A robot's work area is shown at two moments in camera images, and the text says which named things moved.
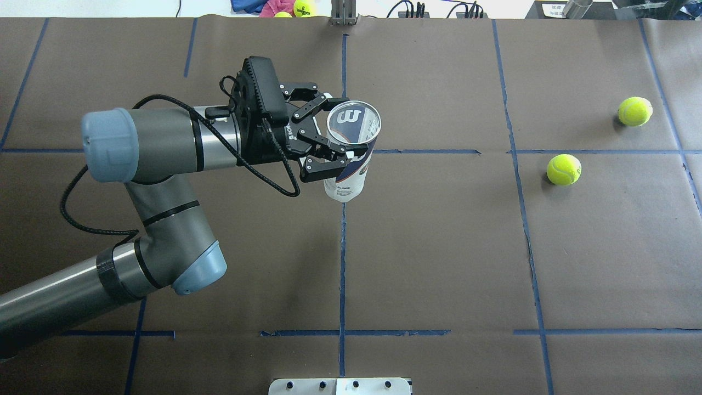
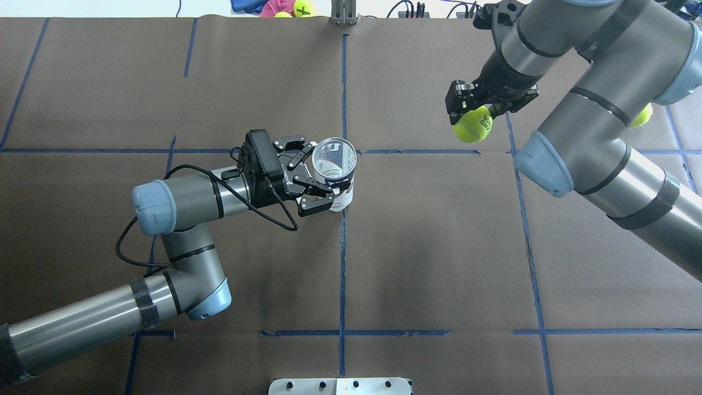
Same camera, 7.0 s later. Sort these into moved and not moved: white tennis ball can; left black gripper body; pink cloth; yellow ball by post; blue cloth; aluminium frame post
Moved: white tennis ball can; left black gripper body
Not moved: blue cloth; yellow ball by post; pink cloth; aluminium frame post
